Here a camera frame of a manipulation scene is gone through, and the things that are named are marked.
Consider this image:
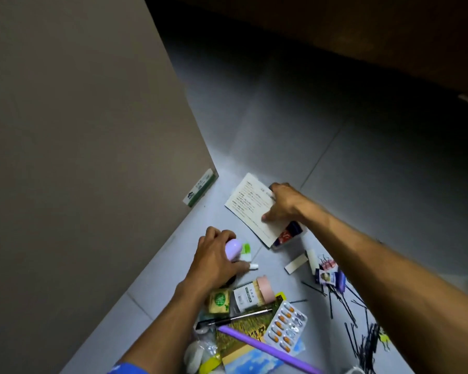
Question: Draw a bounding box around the yellow rectangular block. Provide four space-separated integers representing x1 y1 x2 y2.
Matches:
198 352 223 374

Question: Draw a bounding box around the person's right forearm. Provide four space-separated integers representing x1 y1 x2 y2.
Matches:
296 198 468 374

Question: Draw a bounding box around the black pen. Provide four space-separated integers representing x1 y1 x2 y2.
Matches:
194 307 274 331

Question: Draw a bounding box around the blue card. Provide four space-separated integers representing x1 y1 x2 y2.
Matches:
222 338 307 374

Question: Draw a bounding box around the white printed card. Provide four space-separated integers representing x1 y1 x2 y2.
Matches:
225 173 293 249

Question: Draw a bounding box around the gold green patterned card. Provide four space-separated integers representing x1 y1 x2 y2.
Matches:
214 293 286 357

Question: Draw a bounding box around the person's left forearm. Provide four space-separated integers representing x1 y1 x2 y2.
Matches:
115 280 219 374

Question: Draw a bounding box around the blue clip with portrait card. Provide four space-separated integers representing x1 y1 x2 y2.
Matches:
316 268 338 286

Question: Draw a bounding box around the scatter of black hairpins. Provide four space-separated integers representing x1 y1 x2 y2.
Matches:
288 280 391 374

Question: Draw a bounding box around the green yellow tea sachet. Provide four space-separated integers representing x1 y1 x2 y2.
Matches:
207 288 231 315

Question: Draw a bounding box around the blue wristband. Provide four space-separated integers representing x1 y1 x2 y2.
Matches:
108 362 149 374

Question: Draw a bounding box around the white rectangular block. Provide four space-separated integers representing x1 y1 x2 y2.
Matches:
306 249 321 275
283 253 309 275

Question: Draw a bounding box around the green white small box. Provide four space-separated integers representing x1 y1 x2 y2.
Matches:
182 168 218 208

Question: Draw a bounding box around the navy red small box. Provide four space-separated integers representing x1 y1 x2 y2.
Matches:
271 221 308 250

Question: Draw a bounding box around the orange pill blister pack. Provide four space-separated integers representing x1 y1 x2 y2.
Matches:
263 300 309 356

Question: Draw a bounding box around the clear bag of floss picks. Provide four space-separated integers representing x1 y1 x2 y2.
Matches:
194 327 221 361

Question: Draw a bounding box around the lilac capsule device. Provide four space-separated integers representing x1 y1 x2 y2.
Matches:
225 239 243 263

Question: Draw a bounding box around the brown cardboard panel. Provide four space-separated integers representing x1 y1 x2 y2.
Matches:
0 0 219 374

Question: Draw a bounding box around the person's left hand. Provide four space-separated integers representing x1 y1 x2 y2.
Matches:
185 226 251 297

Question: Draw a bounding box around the person's right hand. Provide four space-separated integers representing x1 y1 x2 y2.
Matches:
261 182 309 224

